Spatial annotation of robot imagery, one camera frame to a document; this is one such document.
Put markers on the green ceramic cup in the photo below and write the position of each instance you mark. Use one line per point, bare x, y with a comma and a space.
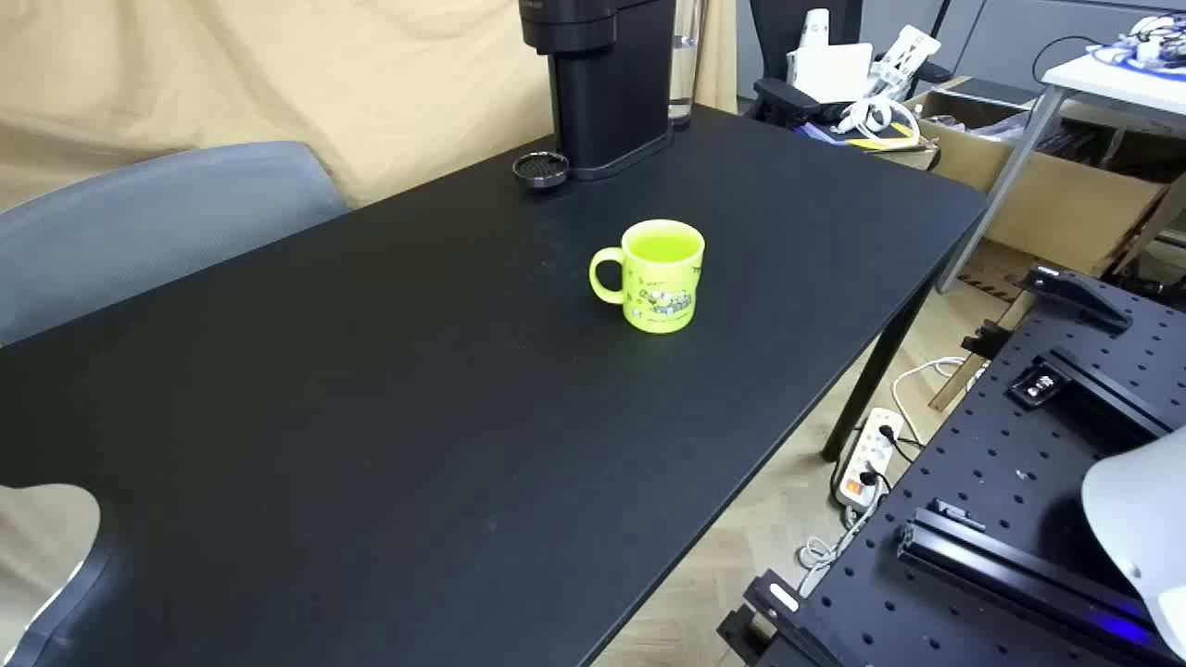
660, 294

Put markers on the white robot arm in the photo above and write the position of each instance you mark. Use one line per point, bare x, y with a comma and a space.
1151, 531

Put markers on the black round cap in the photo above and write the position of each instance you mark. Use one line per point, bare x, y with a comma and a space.
537, 171

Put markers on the black coffee machine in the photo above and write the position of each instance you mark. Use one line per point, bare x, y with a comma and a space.
605, 97

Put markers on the clear glass of water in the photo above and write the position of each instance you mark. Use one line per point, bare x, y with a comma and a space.
683, 61

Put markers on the black table leg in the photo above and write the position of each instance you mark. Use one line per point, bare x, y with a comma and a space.
880, 371

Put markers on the white power strip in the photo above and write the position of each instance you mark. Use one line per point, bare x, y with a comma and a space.
867, 457

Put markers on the white plastic box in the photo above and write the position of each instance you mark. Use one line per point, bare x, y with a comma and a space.
824, 61

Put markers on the beige cloth curtain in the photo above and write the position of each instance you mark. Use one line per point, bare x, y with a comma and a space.
308, 76

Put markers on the white multi-socket adapter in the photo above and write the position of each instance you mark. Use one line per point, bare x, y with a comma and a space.
907, 53

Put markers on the black perforated breadboard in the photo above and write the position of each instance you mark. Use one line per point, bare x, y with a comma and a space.
986, 493

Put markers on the small black labelled block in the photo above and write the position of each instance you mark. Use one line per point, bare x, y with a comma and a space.
1038, 383

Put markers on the grey chair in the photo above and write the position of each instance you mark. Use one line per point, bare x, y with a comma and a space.
148, 228

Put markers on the black clamp tool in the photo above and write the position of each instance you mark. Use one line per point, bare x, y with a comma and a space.
1076, 299

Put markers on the brown cardboard box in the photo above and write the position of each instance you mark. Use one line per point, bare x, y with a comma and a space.
1063, 207

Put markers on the black aluminium rail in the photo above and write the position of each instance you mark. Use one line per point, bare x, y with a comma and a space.
1013, 576

